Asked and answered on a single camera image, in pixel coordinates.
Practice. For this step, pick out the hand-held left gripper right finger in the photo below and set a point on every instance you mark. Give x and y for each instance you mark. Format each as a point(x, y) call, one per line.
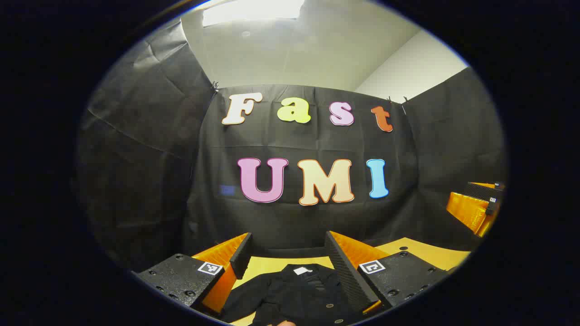
point(346, 271)

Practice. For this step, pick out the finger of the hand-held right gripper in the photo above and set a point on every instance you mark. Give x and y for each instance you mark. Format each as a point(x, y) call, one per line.
point(469, 210)

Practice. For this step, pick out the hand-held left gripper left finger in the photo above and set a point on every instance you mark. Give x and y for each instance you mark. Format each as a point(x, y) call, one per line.
point(241, 256)

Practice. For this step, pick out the black button shirt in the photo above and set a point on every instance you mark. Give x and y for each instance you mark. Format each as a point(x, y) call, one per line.
point(299, 294)

